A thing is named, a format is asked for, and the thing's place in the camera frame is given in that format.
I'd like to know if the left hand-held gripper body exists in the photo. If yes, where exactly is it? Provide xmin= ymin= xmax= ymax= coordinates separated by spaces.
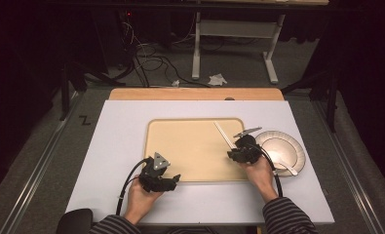
xmin=137 ymin=151 xmax=174 ymax=194

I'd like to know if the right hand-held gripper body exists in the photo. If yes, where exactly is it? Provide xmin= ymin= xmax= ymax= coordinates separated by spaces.
xmin=232 ymin=126 xmax=263 ymax=166

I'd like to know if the white plate with grey streaks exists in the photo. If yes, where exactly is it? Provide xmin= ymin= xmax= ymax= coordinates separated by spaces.
xmin=254 ymin=130 xmax=307 ymax=177

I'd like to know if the beige plastic tray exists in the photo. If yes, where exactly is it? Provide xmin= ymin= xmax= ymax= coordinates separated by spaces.
xmin=143 ymin=117 xmax=247 ymax=183

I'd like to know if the person's right hand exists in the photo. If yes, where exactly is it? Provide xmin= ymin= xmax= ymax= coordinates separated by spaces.
xmin=239 ymin=154 xmax=279 ymax=205

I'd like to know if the person's left hand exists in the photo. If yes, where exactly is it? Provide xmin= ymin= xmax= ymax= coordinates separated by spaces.
xmin=123 ymin=176 xmax=165 ymax=226

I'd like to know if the white spoon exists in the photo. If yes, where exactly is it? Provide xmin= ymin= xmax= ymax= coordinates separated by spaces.
xmin=274 ymin=161 xmax=299 ymax=177

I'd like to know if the large crumpled white paper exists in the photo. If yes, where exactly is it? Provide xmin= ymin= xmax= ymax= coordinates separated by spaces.
xmin=207 ymin=73 xmax=229 ymax=88

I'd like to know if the black chair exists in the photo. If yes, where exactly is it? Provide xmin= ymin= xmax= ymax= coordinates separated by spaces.
xmin=56 ymin=208 xmax=95 ymax=234

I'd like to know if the black metal stand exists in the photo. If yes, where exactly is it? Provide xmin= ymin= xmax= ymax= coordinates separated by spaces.
xmin=280 ymin=68 xmax=341 ymax=134
xmin=58 ymin=60 xmax=127 ymax=122

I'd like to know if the left hand-held gripper black cable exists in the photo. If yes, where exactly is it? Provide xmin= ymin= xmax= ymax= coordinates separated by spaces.
xmin=115 ymin=157 xmax=152 ymax=216

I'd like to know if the hand-held gripper black cable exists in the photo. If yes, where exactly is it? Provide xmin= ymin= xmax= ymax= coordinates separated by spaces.
xmin=252 ymin=142 xmax=285 ymax=199
xmin=115 ymin=157 xmax=152 ymax=216

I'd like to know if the right hand-held gripper black cable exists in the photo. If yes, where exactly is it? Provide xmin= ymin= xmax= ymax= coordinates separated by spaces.
xmin=252 ymin=142 xmax=285 ymax=199

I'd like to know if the black floor cable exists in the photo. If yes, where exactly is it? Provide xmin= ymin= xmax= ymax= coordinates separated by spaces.
xmin=132 ymin=54 xmax=212 ymax=89

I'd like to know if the metal floor rail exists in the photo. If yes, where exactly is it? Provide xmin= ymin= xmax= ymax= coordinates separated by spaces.
xmin=311 ymin=99 xmax=385 ymax=234
xmin=0 ymin=92 xmax=85 ymax=234

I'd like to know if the white desk frame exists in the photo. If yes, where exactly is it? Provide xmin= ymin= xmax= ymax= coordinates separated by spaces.
xmin=191 ymin=0 xmax=329 ymax=85

